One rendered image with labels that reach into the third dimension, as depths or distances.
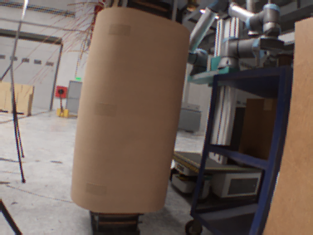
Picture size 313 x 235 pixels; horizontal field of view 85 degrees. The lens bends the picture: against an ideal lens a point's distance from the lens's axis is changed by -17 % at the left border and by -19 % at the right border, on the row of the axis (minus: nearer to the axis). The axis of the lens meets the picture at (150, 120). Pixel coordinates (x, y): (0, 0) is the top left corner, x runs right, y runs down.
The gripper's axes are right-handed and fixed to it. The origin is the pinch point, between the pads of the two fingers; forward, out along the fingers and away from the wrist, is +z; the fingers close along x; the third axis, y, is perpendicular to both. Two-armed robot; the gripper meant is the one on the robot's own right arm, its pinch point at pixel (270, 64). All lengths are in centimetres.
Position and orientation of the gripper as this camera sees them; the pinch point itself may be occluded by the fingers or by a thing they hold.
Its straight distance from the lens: 115.1
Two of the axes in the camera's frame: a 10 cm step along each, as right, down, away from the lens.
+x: -9.3, -1.5, 3.3
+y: 3.3, 0.2, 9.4
